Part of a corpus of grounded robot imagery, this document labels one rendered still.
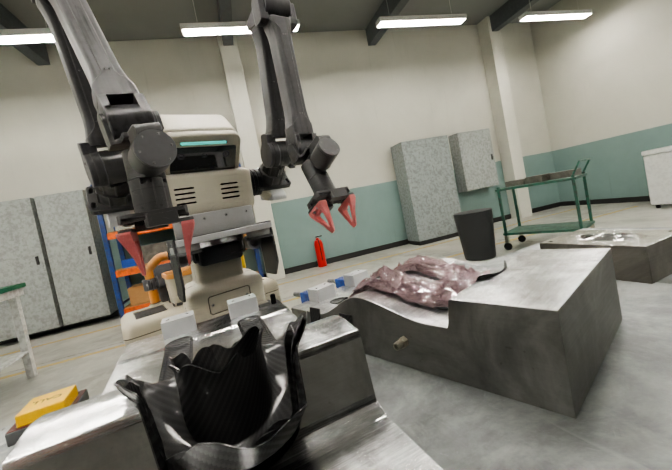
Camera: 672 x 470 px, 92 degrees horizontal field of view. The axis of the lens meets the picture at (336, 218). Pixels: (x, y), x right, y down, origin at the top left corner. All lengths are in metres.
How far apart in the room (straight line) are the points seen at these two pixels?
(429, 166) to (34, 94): 6.47
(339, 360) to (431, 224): 6.11
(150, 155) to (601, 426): 0.61
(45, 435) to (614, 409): 0.49
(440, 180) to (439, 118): 1.51
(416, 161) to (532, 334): 6.00
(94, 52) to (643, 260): 1.02
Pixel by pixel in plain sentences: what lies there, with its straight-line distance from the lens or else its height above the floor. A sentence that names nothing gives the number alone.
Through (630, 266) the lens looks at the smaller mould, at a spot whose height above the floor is 0.83.
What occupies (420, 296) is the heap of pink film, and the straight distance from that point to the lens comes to 0.53.
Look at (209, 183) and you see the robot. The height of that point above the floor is 1.18.
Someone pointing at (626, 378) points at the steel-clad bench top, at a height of 0.80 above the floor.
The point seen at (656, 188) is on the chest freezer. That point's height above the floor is 0.32.
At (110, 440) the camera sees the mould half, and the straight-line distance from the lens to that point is 0.32.
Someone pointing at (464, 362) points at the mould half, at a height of 0.83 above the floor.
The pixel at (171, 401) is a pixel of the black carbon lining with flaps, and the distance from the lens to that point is 0.37.
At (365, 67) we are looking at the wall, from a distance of 7.06.
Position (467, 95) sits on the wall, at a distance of 8.01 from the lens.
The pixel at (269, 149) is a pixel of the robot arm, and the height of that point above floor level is 1.24.
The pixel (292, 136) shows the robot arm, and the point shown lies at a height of 1.25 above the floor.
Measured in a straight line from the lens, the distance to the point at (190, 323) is 0.63.
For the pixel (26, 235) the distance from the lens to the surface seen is 6.36.
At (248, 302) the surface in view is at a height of 0.91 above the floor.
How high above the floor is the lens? 1.05
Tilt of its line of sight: 2 degrees down
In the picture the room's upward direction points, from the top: 11 degrees counter-clockwise
